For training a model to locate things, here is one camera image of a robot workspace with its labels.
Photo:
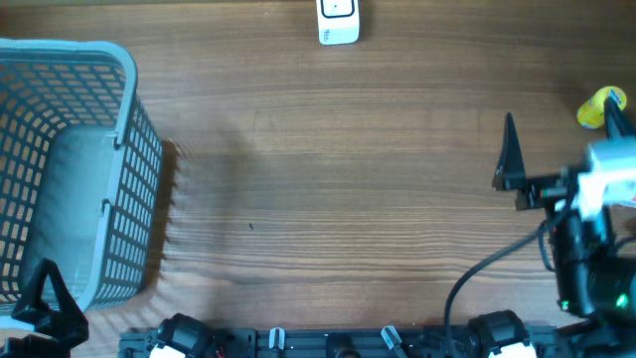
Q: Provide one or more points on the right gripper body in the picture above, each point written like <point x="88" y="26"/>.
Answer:
<point x="545" y="190"/>

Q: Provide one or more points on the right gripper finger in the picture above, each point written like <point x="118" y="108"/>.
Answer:
<point x="616" y="123"/>
<point x="510" y="173"/>

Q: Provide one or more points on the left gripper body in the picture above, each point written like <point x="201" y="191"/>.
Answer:
<point x="16" y="347"/>

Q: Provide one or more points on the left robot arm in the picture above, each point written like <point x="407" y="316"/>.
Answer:
<point x="178" y="336"/>

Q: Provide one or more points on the white barcode scanner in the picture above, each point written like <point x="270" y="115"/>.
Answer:
<point x="338" y="22"/>

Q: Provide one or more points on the yellow lid jar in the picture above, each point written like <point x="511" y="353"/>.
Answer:
<point x="590" y="115"/>

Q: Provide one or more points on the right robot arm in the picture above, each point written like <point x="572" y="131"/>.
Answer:
<point x="577" y="241"/>

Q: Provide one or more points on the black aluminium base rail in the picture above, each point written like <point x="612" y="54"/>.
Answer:
<point x="248" y="342"/>

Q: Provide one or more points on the grey plastic mesh basket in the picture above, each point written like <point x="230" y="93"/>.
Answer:
<point x="80" y="170"/>

